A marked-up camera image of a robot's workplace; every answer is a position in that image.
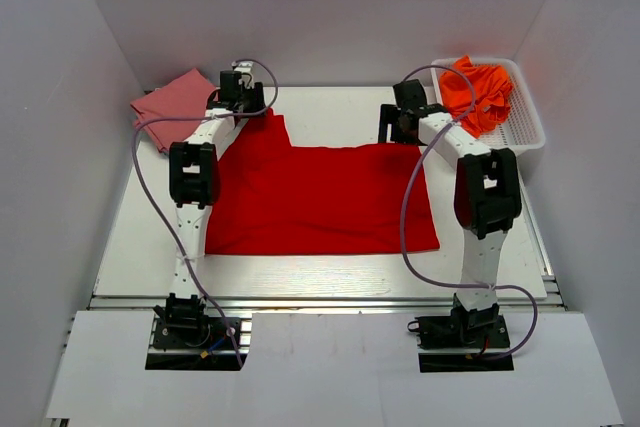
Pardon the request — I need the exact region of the red t shirt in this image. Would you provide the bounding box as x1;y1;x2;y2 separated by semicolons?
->
205;113;440;256

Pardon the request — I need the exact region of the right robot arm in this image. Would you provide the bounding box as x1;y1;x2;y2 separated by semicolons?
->
379;79;522;346

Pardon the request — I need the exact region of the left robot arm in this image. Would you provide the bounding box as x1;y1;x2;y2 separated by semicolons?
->
169;59;266;298

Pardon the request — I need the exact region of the folded pink t shirt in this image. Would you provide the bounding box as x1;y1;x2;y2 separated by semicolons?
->
131;69;216;154

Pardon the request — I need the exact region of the orange t shirt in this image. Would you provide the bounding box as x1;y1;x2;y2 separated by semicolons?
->
438;56;514;138

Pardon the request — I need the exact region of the white plastic basket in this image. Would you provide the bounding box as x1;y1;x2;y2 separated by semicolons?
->
431;56;546;155

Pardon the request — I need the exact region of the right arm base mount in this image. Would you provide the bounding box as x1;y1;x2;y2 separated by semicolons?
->
407;315;514;374

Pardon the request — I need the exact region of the aluminium table rail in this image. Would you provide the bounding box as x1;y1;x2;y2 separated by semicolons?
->
87;276;566;312

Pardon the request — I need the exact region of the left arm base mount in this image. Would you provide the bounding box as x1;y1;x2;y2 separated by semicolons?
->
145;295;249;372

